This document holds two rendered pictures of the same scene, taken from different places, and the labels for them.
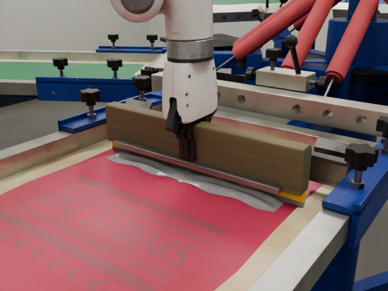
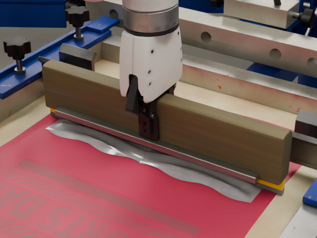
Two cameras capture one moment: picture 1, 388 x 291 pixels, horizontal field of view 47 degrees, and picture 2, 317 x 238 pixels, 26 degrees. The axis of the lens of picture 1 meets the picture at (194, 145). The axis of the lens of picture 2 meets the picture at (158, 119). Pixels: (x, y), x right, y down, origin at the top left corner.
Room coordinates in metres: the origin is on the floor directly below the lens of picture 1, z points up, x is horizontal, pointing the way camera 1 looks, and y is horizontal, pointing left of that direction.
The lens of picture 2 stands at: (-0.15, 0.06, 1.53)
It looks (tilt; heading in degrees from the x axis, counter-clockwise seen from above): 31 degrees down; 356
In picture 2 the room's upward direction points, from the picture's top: straight up
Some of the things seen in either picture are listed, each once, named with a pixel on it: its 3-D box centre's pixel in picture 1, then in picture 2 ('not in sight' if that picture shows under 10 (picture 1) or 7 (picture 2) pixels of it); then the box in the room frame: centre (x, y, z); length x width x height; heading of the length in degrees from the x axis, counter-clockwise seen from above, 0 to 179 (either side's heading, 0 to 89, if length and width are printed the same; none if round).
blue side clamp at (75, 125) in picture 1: (119, 120); (52, 69); (0.96, 0.17, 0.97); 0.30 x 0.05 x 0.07; 144
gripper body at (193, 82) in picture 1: (191, 84); (152, 53); (0.71, 0.00, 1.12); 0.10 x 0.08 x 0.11; 144
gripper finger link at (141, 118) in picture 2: (182, 144); (143, 122); (0.69, 0.02, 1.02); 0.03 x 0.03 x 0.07; 54
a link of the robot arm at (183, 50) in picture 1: (192, 46); (153, 10); (0.72, 0.00, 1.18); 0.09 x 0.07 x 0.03; 144
